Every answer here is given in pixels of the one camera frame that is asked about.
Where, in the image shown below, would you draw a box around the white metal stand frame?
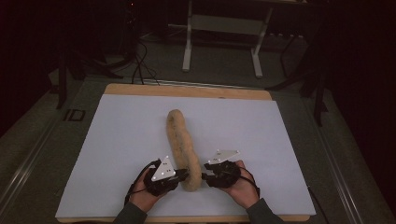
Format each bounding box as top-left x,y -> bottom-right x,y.
181,0 -> 275,78

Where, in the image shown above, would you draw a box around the tan fleece black leather pad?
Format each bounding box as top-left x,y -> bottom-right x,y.
165,108 -> 203,192

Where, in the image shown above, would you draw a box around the black floor cables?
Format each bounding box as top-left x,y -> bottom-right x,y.
130,40 -> 161,87

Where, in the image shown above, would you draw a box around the hand-held gripper cable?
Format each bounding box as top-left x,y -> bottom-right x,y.
237,166 -> 262,198
124,159 -> 162,206

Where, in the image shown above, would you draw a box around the right hand-held gripper cable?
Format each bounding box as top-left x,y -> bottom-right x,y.
237,166 -> 262,198

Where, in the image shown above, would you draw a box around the left hand-held gripper cable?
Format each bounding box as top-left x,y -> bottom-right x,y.
124,159 -> 162,206

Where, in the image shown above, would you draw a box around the white table mat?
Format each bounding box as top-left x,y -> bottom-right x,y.
55,93 -> 317,218

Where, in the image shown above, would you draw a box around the person's left hand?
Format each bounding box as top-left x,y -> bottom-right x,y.
129,167 -> 178,214

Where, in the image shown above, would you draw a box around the grey metal floor rail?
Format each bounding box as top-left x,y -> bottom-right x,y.
0,113 -> 64,208
302,94 -> 365,224

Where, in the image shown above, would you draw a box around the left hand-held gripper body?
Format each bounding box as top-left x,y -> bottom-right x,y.
143,155 -> 180,197

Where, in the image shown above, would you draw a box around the black metal stand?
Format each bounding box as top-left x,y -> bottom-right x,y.
267,31 -> 329,127
55,49 -> 124,110

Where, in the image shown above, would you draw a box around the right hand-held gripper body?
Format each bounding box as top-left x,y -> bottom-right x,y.
207,149 -> 241,189

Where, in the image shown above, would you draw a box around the person's right hand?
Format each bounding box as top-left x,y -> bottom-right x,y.
225,160 -> 260,210

